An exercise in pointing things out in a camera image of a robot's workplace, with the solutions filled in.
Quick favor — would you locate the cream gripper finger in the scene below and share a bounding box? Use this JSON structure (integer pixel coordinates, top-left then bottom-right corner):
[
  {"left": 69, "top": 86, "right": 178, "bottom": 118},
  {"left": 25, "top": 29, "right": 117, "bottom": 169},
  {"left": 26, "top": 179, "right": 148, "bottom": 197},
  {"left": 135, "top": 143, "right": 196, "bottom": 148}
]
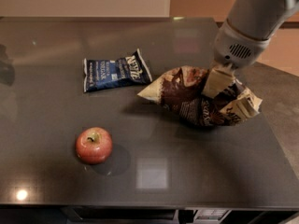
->
[{"left": 202, "top": 63, "right": 235, "bottom": 98}]

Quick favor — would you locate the brown chip bag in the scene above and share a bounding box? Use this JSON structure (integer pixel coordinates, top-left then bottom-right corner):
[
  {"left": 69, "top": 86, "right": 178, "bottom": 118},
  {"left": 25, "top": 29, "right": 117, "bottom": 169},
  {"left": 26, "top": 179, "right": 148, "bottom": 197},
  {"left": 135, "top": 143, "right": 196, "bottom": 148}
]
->
[{"left": 138, "top": 65, "right": 262, "bottom": 127}]

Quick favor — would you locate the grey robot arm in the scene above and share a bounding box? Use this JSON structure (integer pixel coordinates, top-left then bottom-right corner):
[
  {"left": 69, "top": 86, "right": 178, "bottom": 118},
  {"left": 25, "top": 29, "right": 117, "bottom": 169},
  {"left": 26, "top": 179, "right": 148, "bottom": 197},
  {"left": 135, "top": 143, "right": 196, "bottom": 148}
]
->
[{"left": 203, "top": 0, "right": 299, "bottom": 98}]

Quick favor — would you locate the blue chip bag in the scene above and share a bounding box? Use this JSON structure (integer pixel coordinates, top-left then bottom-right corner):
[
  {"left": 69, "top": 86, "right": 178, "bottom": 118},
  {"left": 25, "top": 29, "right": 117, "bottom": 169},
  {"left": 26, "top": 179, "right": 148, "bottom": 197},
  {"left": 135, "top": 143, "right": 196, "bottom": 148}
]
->
[{"left": 83, "top": 49, "right": 152, "bottom": 92}]

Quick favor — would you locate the dark grey table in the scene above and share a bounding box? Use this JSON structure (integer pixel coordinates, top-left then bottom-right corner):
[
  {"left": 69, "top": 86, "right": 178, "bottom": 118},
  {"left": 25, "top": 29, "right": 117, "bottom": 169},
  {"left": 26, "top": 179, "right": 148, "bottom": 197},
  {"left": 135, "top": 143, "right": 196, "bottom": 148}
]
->
[{"left": 0, "top": 18, "right": 299, "bottom": 224}]

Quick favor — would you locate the red apple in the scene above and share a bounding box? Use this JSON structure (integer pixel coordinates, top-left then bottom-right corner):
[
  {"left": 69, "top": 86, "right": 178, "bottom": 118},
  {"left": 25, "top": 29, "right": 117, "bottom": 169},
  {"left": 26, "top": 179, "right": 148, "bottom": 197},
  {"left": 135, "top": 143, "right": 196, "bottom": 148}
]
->
[{"left": 76, "top": 127, "right": 113, "bottom": 164}]

